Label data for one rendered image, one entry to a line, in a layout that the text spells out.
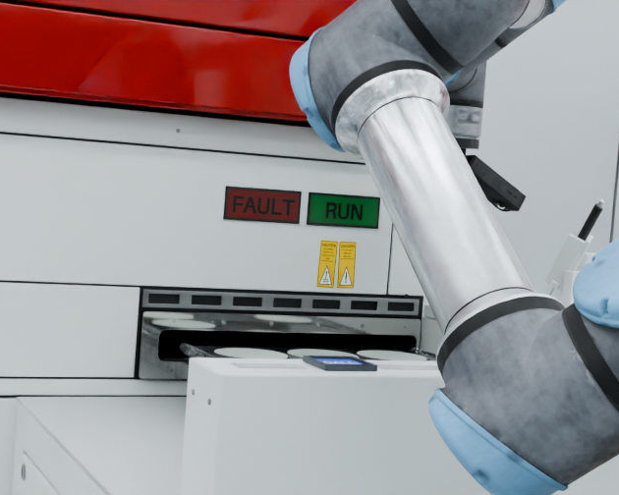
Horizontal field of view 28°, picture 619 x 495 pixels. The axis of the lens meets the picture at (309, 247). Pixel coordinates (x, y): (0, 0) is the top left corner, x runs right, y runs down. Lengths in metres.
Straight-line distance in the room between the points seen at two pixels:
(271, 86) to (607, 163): 2.32
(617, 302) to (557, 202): 2.94
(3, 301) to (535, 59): 2.40
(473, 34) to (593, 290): 0.35
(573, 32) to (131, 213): 2.37
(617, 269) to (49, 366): 0.97
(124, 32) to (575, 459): 0.95
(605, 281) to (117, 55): 0.90
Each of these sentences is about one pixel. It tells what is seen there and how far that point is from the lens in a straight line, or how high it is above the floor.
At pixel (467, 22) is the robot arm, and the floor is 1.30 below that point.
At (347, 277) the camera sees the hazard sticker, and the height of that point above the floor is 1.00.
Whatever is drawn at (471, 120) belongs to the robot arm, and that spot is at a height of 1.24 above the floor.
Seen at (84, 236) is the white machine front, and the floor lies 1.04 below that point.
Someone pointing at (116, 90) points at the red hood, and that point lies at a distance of 1.67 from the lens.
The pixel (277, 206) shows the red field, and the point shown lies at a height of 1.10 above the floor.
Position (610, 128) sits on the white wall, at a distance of 3.95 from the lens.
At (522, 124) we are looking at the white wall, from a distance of 3.77.
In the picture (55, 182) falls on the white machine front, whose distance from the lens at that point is 1.70.
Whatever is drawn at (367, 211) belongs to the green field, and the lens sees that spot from 1.85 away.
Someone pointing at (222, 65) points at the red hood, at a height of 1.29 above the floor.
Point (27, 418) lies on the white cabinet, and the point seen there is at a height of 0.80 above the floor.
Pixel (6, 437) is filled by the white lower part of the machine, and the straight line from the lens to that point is 1.73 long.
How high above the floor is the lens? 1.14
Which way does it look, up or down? 3 degrees down
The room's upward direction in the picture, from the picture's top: 4 degrees clockwise
